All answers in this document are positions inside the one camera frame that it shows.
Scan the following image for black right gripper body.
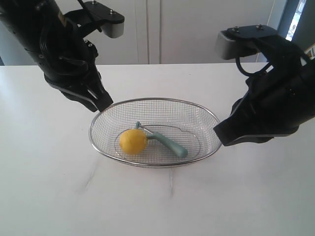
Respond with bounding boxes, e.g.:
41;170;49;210
243;61;315;143

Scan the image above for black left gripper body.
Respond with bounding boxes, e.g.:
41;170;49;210
31;39;101;90

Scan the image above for yellow lemon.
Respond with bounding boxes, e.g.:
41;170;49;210
120;129;147;155

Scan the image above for teal handled peeler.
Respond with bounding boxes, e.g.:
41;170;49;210
135;121;188;158

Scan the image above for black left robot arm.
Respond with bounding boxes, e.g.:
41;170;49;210
0;0;113;112

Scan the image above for white cabinet doors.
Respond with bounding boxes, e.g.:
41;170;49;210
87;0;285;64

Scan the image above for oval wire mesh basket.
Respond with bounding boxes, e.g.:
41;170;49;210
89;97;221;168

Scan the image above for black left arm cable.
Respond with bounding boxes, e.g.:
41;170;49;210
77;0;103;32

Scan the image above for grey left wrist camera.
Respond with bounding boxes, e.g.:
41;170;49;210
65;0;125;38

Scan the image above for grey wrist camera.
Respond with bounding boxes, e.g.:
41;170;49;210
215;24;311;68
65;0;125;38

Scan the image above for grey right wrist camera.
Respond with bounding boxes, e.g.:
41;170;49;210
215;24;311;68

